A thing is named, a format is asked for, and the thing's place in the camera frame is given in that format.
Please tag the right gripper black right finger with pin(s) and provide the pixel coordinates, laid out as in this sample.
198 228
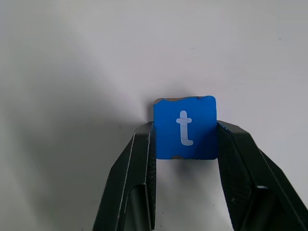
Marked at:
252 180

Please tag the blue letter tile t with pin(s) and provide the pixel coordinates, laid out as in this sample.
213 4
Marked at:
168 120

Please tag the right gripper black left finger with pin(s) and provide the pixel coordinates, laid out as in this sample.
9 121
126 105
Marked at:
134 180

